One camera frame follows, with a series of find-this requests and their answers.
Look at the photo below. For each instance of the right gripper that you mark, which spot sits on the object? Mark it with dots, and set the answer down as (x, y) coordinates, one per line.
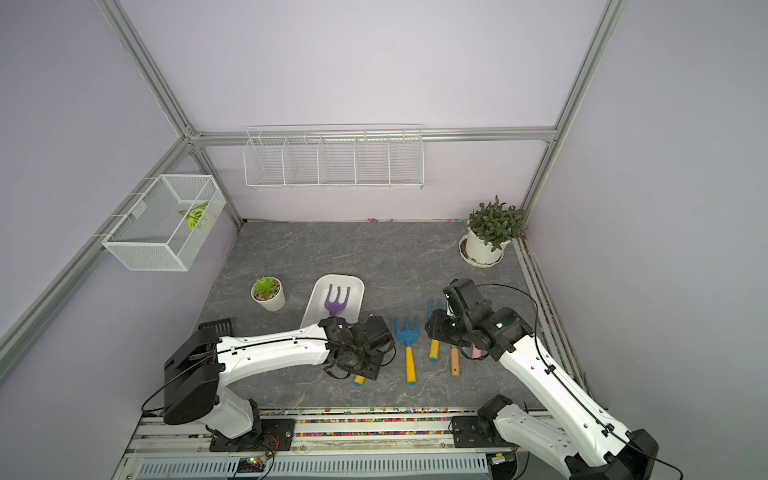
(434, 329)

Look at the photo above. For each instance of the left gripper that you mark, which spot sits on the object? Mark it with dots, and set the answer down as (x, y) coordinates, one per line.
(372, 370)

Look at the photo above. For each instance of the purple rake pink handle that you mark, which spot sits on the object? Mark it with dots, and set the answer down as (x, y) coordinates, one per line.
(336, 299)

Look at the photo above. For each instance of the green rake wooden handle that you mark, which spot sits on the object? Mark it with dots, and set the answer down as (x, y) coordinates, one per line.
(455, 362)

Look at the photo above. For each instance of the white storage box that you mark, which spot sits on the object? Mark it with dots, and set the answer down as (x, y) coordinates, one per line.
(315, 310)

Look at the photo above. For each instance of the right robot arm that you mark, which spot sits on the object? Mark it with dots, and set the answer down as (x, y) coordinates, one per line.
(588, 442)

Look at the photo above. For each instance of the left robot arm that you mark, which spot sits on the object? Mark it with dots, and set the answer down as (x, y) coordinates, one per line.
(199, 374)

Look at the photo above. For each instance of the large potted green plant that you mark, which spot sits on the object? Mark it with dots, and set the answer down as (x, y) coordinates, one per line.
(490, 229)

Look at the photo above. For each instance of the small succulent white pot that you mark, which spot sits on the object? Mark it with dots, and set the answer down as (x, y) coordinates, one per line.
(269, 293)

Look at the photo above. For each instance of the green leaf toy in basket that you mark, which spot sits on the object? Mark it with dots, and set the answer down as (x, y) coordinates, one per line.
(196, 218)

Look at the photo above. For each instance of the white mesh side basket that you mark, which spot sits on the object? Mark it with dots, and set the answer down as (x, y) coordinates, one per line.
(153, 236)

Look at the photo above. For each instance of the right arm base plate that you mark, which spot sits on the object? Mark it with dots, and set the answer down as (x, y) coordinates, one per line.
(475, 432)

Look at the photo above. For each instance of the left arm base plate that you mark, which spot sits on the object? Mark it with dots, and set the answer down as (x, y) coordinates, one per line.
(272, 435)

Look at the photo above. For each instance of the white vent rail front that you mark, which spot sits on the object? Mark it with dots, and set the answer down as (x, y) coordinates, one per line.
(324, 466)

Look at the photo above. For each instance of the white wire wall shelf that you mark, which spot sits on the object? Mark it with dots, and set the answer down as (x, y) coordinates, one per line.
(334, 156)

